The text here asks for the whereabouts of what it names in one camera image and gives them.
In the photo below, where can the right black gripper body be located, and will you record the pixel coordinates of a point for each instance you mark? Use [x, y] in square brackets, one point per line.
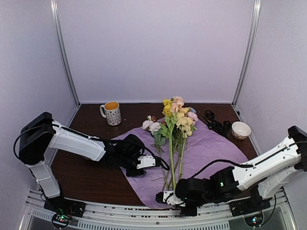
[191, 212]

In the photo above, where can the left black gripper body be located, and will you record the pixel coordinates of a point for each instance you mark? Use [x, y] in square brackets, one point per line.
[126, 162]

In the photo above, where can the purple wrapping paper sheet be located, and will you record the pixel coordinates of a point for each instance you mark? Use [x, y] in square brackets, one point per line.
[203, 147]

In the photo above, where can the pink white fake rose stem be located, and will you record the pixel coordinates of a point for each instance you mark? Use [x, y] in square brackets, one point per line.
[152, 125]

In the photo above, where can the bright yellow fake flower stem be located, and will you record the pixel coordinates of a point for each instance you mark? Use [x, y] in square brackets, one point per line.
[168, 115]

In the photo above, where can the black ribbon gold lettering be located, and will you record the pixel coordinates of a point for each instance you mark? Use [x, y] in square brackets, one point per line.
[220, 128]

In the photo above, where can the peach fake flower stem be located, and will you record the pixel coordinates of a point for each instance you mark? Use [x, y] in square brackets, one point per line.
[177, 103]

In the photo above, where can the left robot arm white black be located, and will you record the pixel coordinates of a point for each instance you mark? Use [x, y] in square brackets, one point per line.
[44, 133]

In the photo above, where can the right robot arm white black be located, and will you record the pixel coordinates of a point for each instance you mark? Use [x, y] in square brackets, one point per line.
[270, 168]

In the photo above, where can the white floral mug yellow inside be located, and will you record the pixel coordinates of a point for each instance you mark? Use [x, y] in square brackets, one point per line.
[111, 112]

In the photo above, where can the small white floral cup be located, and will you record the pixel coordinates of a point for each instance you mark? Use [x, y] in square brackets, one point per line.
[240, 130]

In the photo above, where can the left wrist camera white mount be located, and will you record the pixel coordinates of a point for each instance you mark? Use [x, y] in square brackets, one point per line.
[146, 161]

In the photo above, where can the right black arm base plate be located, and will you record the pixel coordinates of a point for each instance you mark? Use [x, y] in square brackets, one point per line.
[247, 206]

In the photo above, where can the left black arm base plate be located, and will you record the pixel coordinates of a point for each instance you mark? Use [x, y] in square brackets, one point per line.
[66, 207]

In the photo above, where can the aluminium front rail frame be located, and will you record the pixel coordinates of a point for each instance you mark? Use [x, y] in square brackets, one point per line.
[99, 216]

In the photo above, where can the left aluminium corner post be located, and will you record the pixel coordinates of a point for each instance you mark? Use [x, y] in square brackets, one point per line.
[62, 49]

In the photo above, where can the aluminium corner post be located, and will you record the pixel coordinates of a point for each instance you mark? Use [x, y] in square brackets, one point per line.
[62, 49]
[255, 18]

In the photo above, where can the right aluminium corner post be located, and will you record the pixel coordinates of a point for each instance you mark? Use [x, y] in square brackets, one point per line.
[255, 18]

